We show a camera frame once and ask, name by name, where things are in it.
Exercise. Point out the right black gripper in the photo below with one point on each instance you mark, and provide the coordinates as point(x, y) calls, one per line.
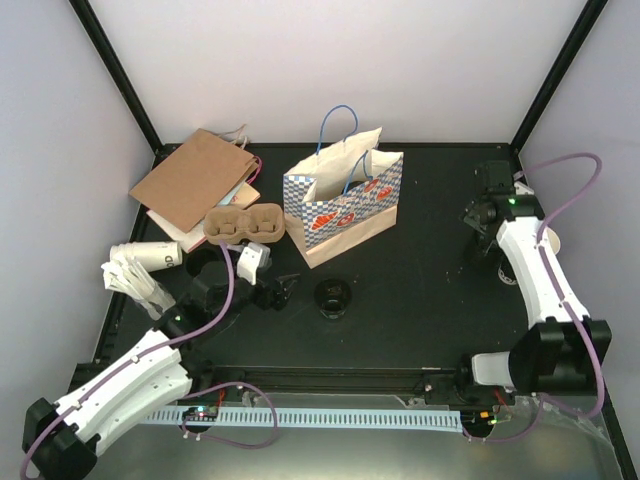
point(469, 214)

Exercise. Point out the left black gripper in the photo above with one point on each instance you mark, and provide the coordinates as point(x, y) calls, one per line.
point(279, 299)

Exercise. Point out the blue checkered paper bag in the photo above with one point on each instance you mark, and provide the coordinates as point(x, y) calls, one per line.
point(321, 221)

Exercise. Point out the black plastic cup lid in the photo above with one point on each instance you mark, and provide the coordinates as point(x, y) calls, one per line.
point(351, 186)

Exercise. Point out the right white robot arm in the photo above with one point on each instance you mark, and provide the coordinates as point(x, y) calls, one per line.
point(563, 347)

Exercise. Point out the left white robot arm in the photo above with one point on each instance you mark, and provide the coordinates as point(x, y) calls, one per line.
point(63, 439)

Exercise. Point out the black cup under right stack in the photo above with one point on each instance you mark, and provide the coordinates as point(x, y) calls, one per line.
point(506, 274)

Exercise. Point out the remaining pulp cup carriers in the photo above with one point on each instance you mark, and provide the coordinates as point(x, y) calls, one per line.
point(266, 225)

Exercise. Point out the right stack of paper cups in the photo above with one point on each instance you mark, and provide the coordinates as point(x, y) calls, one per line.
point(554, 240)

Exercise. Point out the stack of paper cups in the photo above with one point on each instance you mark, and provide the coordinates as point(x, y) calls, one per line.
point(153, 256)
point(554, 240)

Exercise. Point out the pink and blue paper bags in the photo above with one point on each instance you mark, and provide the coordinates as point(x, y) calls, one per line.
point(221, 221)

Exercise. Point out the left stack of paper cups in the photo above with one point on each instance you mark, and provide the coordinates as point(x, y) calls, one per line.
point(153, 256)

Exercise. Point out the brown kraft paper bag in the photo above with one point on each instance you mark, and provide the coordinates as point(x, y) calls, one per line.
point(194, 179)

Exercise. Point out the small circuit board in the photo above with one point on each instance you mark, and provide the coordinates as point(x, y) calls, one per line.
point(201, 413)

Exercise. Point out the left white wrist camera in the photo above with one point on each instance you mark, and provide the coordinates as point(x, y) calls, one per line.
point(253, 257)

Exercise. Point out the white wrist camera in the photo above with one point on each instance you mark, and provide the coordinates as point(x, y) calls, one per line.
point(253, 257)
point(521, 188)

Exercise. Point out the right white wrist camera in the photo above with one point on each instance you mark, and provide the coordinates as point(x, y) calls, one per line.
point(521, 188)

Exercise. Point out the light blue cable duct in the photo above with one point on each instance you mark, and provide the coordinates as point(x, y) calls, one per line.
point(316, 418)

